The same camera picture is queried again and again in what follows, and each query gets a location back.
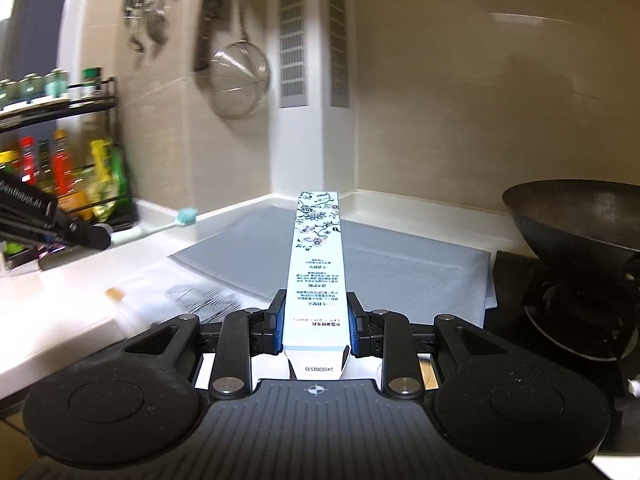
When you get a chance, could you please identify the white blue toothpaste box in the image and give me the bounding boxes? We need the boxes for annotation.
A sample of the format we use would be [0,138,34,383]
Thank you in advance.
[283,192,350,382]

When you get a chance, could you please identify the white green toothbrush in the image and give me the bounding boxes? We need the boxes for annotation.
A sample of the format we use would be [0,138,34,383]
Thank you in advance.
[112,208,198,247]

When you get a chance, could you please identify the orange oil bottle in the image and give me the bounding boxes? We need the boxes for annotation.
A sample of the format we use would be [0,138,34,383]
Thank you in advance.
[52,129,81,211]

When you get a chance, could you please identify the grey drying mat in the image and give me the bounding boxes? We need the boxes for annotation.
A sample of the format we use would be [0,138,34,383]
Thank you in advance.
[171,207,497,326]

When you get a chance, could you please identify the red cap sauce bottle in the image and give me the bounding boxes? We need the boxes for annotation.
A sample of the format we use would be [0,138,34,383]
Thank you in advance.
[20,136,39,185]

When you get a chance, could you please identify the white patterned tea towel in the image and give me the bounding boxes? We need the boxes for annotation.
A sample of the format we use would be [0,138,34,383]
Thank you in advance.
[104,278,246,331]

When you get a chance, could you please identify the black spice rack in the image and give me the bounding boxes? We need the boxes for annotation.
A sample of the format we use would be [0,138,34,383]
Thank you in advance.
[0,75,139,271]

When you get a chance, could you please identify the yellow green snack bag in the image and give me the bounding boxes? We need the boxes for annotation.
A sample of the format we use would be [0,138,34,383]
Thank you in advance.
[88,139,129,223]

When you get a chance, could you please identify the hanging metal spoons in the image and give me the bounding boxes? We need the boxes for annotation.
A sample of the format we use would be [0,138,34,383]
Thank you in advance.
[122,0,169,54]

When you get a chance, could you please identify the black wok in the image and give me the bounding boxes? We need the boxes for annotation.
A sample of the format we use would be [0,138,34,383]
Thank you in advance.
[501,179,640,361]

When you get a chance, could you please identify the metal mesh strainer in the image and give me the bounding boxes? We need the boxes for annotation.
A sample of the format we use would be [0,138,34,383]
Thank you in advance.
[210,0,271,119]

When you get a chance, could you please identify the black stove top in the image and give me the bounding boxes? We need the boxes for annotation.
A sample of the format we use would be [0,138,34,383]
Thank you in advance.
[484,252,639,456]

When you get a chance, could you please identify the white wall vent grille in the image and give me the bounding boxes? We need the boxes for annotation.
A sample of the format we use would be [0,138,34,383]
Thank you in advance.
[278,0,307,108]

